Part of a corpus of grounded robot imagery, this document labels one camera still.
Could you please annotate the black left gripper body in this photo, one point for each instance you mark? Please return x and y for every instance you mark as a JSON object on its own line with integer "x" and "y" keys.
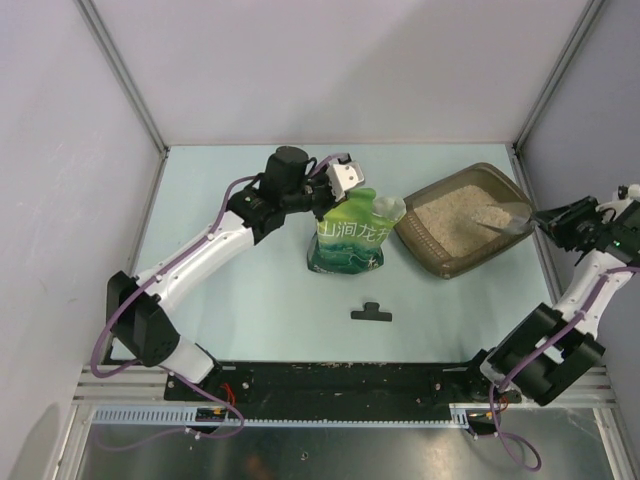
{"x": 314, "y": 194}

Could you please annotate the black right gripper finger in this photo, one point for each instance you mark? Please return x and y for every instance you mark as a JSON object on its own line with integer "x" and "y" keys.
{"x": 556, "y": 234}
{"x": 559, "y": 213}

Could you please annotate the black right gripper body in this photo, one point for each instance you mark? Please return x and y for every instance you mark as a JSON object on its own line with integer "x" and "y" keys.
{"x": 593, "y": 222}

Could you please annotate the metal scoop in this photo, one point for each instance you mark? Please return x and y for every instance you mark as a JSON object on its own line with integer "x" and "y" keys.
{"x": 509, "y": 218}

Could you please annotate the green litter bag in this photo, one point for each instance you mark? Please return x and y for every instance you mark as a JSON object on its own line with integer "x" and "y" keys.
{"x": 348, "y": 240}

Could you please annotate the black bag clip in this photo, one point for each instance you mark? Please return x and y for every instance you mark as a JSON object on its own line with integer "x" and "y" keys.
{"x": 371, "y": 312}

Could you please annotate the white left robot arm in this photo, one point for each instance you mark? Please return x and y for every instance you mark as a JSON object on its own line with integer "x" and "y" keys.
{"x": 140, "y": 307}

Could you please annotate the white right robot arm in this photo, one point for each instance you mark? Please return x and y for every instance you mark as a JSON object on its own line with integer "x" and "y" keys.
{"x": 555, "y": 345}

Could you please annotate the beige cat litter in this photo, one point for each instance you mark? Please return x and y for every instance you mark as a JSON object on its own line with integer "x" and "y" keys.
{"x": 448, "y": 219}

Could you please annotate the brown plastic litter box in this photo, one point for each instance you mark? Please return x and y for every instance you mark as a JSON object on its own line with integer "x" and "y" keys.
{"x": 427, "y": 252}

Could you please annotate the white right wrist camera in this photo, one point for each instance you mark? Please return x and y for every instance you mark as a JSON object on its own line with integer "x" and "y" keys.
{"x": 629, "y": 192}

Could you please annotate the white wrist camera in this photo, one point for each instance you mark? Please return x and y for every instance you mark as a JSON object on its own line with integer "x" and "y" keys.
{"x": 629, "y": 192}
{"x": 344, "y": 176}

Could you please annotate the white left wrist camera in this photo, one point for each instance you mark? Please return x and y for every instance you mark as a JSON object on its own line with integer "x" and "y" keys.
{"x": 344, "y": 176}

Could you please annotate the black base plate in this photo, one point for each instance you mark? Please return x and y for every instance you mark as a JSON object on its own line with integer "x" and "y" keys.
{"x": 245, "y": 381}

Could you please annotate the aluminium frame rail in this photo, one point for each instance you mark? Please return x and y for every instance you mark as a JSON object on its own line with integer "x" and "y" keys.
{"x": 136, "y": 385}

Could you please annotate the white slotted cable duct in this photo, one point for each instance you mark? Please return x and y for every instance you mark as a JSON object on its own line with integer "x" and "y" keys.
{"x": 420, "y": 416}

